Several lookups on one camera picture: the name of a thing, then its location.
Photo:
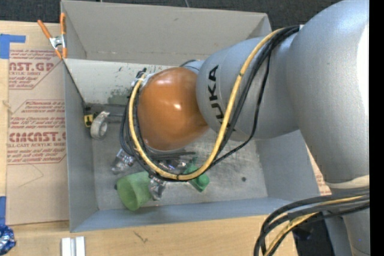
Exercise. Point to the yellow and black small tool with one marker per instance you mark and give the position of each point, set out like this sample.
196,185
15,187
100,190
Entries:
87,120

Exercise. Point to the blue crumpled foil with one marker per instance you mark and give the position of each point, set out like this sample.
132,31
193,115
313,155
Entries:
6,238

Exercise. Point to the white tape roll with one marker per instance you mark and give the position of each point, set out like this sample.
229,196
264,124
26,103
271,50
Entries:
96,129

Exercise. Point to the grey metal bin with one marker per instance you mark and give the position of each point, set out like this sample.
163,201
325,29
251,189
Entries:
168,36

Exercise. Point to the green cup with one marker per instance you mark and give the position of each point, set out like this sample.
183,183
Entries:
132,190

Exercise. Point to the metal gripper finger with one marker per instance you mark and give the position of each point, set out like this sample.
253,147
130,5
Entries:
121,160
156,187

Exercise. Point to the brown cardboard board red print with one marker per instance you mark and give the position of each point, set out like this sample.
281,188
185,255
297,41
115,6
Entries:
36,129

